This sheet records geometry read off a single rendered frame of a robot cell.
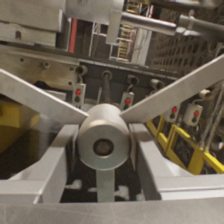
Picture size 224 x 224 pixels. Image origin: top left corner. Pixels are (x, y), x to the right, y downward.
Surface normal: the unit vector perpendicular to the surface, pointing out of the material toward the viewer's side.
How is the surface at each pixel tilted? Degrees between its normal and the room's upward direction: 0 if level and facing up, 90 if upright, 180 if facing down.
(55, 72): 90
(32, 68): 90
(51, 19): 90
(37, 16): 90
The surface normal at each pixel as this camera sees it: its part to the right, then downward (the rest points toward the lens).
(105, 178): 0.03, 0.29
